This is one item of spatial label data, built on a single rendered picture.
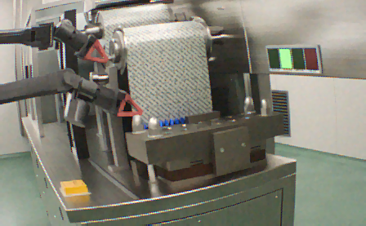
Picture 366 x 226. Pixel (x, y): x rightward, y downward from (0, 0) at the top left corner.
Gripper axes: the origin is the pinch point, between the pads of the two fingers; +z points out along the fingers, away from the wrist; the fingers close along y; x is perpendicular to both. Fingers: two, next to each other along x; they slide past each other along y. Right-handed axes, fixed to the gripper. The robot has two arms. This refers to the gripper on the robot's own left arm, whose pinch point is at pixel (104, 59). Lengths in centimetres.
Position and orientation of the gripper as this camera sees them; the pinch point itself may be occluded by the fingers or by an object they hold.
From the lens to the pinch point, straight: 138.6
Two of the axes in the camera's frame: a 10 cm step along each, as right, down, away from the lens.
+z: 7.7, 5.2, 3.7
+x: 5.0, -8.5, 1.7
